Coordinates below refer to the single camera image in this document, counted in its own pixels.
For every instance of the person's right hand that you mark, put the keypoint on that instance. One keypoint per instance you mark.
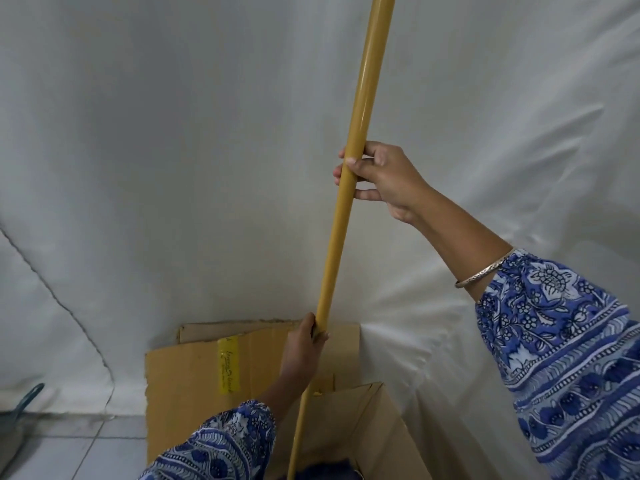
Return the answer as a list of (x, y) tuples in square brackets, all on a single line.
[(392, 177)]

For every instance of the person's left hand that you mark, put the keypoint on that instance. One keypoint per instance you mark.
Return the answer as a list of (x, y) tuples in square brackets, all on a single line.
[(300, 357)]

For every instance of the person's right thumb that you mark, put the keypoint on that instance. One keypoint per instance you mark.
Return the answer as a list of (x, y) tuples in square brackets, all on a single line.
[(361, 150)]

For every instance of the person's right little finger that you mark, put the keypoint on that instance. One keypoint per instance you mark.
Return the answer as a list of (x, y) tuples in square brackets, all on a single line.
[(369, 194)]

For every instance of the person's left thumb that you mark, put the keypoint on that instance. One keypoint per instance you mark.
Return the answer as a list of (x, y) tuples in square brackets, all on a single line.
[(321, 336)]

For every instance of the yellow broom pole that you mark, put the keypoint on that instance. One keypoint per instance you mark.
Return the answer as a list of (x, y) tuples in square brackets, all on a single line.
[(364, 104)]

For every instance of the person's left forearm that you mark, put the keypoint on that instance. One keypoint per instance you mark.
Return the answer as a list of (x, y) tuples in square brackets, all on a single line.
[(225, 444)]

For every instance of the person's right forearm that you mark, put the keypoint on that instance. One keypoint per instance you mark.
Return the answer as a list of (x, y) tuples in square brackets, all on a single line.
[(550, 354)]

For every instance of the yellow tape strip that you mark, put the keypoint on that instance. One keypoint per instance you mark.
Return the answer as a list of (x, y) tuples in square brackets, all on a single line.
[(228, 367)]

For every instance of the open cardboard box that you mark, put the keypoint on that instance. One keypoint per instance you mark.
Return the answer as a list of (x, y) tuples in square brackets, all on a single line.
[(370, 434)]

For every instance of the dark blue broom head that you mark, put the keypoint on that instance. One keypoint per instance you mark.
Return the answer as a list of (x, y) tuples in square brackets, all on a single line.
[(327, 469)]

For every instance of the silver bangle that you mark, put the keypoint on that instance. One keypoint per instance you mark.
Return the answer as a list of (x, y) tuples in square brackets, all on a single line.
[(484, 275)]

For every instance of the flat cardboard sheet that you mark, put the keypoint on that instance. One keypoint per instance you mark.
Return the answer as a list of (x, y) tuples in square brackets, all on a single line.
[(190, 394)]

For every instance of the white fabric backdrop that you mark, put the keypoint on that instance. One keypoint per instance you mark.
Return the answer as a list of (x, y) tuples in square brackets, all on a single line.
[(175, 169)]

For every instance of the teal plastic object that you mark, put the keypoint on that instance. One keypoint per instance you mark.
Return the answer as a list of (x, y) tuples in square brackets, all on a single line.
[(22, 404)]

